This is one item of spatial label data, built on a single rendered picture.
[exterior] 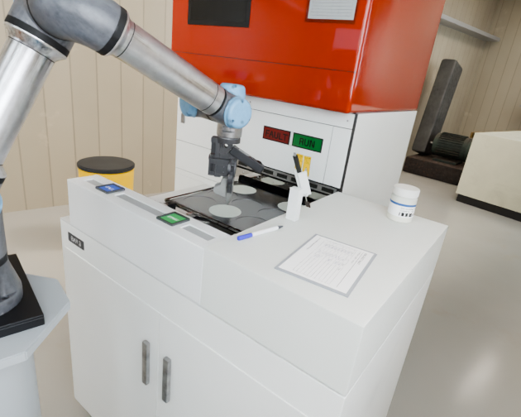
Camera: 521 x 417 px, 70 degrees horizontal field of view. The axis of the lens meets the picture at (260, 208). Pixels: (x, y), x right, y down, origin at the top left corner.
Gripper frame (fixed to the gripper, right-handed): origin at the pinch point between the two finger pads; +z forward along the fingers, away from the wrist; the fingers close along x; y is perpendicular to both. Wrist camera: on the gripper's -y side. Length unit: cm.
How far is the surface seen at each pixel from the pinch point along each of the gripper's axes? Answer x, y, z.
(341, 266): 46, -26, -6
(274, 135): -23.3, -12.6, -18.5
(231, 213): 7.2, -1.4, 1.3
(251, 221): 11.6, -7.7, 1.4
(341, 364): 63, -25, 3
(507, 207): -306, -310, 80
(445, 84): -516, -293, -49
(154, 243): 34.1, 14.5, 0.4
